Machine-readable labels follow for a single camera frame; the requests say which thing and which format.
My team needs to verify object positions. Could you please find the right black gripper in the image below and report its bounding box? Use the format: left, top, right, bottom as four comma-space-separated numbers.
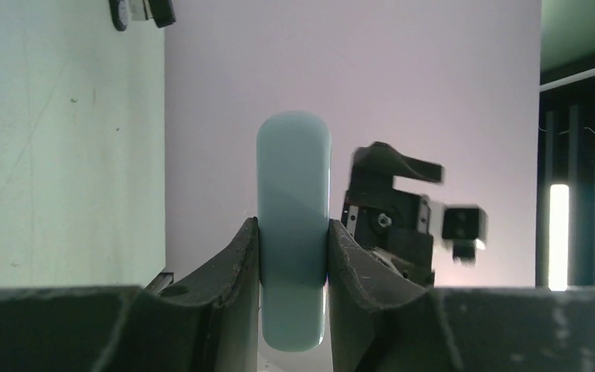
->
342, 142, 444, 287

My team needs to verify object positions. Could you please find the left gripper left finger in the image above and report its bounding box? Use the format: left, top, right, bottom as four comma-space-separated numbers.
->
0, 218, 259, 371

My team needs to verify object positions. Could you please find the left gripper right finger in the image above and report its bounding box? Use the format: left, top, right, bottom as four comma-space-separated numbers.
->
328, 220, 595, 371

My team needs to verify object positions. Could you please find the light blue stapler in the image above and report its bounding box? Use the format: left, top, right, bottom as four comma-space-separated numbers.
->
256, 111, 332, 353

